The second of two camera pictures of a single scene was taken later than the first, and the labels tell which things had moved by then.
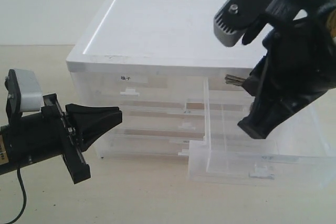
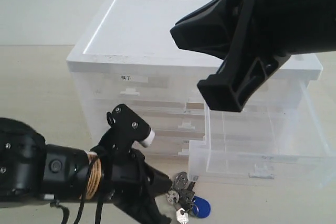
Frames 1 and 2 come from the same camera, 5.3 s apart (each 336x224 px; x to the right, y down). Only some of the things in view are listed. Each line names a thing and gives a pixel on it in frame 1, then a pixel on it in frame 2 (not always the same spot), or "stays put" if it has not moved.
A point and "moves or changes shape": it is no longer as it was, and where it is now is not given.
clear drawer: (158, 115) stays put
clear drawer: (139, 88) stays put
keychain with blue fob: (234, 80) moves or changes shape
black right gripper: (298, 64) to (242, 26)
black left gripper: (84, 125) to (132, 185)
